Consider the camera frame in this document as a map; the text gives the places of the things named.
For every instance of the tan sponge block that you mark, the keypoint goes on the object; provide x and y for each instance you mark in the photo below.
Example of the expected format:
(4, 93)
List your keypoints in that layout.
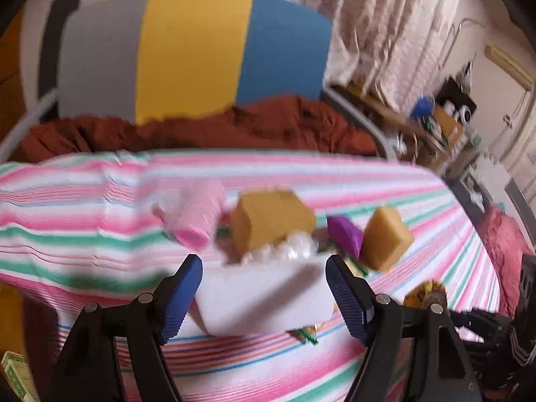
(385, 238)
(268, 217)

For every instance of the grey yellow blue chair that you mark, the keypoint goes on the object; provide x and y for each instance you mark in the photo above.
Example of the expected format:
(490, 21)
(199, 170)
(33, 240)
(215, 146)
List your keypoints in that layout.
(188, 50)

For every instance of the dark red cloth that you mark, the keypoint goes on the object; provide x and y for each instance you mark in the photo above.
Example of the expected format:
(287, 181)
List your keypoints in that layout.
(251, 125)

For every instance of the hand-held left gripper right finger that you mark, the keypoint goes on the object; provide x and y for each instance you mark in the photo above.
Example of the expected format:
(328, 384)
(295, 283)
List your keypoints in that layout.
(347, 301)

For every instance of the green white carton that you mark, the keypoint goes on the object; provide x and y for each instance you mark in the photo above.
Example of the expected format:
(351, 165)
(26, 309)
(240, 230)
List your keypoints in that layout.
(14, 374)

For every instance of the black rolled mat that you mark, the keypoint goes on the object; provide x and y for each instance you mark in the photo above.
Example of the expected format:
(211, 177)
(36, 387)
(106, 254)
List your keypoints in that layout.
(56, 42)

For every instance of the wooden panelled cabinet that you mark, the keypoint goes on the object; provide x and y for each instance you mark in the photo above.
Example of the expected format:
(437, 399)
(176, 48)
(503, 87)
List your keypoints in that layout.
(10, 50)

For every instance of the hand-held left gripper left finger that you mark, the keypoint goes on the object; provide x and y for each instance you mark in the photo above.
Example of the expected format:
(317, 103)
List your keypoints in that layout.
(180, 301)

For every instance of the brown cardboard box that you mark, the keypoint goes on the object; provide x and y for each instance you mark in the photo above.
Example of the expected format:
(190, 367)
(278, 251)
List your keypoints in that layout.
(448, 123)

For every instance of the black device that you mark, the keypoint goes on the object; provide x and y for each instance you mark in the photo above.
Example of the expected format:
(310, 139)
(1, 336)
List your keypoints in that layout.
(454, 92)

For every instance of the pink green striped tablecloth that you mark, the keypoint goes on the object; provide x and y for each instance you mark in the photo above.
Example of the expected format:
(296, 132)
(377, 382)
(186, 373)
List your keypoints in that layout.
(83, 217)

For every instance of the yellow brown soft toy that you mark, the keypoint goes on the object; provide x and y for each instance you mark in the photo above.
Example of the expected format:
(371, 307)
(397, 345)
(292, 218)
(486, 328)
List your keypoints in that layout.
(421, 295)

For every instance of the pink hair roller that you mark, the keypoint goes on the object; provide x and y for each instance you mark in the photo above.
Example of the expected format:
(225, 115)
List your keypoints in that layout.
(197, 213)

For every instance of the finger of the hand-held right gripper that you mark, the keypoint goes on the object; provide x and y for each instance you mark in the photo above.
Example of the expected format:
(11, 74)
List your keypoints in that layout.
(481, 322)

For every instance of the pink fuzzy cloth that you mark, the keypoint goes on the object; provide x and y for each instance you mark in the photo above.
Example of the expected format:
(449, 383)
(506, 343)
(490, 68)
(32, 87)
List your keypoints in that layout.
(506, 243)

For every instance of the purple plastic item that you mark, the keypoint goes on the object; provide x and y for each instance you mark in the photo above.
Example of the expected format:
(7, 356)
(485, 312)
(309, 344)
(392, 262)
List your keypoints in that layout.
(343, 232)

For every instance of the beige patterned curtain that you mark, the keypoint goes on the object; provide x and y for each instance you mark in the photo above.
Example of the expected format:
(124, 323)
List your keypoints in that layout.
(377, 16)

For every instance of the wooden side shelf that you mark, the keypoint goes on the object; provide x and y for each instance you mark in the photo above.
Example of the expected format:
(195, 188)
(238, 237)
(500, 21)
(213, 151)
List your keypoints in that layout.
(402, 123)

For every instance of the green white patterned packet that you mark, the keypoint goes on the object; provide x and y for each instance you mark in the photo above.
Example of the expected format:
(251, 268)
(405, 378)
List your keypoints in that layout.
(310, 336)

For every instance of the blue round object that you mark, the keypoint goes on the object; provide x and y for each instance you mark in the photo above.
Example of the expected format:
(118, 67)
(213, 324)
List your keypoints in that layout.
(423, 106)

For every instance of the white cardboard box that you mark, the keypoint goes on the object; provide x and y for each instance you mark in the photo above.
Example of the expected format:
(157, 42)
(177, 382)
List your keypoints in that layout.
(259, 297)

